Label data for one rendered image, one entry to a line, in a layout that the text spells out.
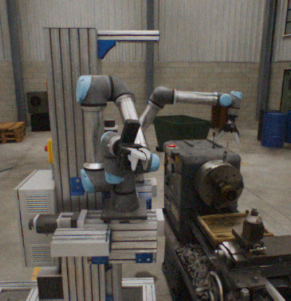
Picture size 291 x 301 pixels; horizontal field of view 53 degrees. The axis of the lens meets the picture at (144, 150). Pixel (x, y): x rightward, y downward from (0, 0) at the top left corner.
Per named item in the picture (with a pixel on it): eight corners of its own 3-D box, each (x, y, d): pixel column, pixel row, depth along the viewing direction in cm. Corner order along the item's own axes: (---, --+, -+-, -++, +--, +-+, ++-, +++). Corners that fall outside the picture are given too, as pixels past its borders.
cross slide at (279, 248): (215, 248, 154) (216, 241, 152) (289, 242, 160) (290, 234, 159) (229, 269, 138) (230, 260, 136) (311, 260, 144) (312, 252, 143)
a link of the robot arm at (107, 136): (118, 150, 118) (118, 129, 116) (128, 156, 108) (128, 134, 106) (99, 152, 115) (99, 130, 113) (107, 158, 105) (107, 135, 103)
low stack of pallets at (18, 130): (-2, 136, 936) (-4, 122, 925) (27, 134, 954) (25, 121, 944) (-13, 144, 817) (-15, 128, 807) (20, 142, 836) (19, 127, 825)
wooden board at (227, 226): (197, 221, 196) (197, 216, 195) (247, 217, 202) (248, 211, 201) (215, 245, 167) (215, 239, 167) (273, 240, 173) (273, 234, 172)
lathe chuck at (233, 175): (192, 202, 207) (199, 159, 200) (233, 204, 213) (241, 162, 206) (196, 207, 199) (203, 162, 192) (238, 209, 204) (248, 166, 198)
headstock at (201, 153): (160, 181, 271) (161, 140, 262) (210, 179, 279) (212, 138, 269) (178, 209, 214) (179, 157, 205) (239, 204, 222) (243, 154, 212)
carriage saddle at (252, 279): (212, 256, 157) (213, 247, 155) (292, 248, 164) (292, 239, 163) (238, 297, 128) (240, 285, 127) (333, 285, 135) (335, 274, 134)
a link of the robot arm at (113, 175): (136, 182, 114) (135, 154, 111) (107, 186, 109) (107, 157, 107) (128, 176, 121) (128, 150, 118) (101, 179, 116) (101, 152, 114)
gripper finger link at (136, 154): (145, 175, 84) (133, 166, 92) (147, 154, 82) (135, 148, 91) (135, 175, 82) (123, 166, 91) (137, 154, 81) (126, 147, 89)
